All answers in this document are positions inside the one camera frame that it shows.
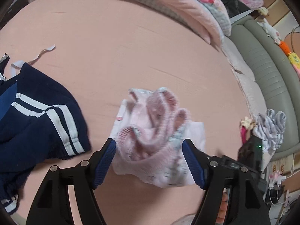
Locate pink cartoon pajama pants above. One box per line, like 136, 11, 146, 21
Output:
110, 87, 206, 188

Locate pile of folded clothes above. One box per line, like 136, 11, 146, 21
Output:
239, 108, 287, 172

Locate person right hand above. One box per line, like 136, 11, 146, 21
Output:
216, 192, 228, 224

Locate fluffy cartoon pajama leg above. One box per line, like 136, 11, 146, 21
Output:
171, 214, 195, 225

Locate navy striped garment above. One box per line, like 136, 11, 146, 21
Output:
1, 60, 91, 214

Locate green bed headboard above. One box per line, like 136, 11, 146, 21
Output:
230, 16, 299, 161

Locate beige pillow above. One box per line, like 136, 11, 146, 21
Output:
222, 37, 267, 117

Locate plush toys on headboard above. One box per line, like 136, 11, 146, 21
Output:
257, 7, 299, 77

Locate pink bed sheet mattress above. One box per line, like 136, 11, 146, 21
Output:
0, 0, 256, 225

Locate pink folded quilt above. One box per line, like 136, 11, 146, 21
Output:
133, 0, 231, 48

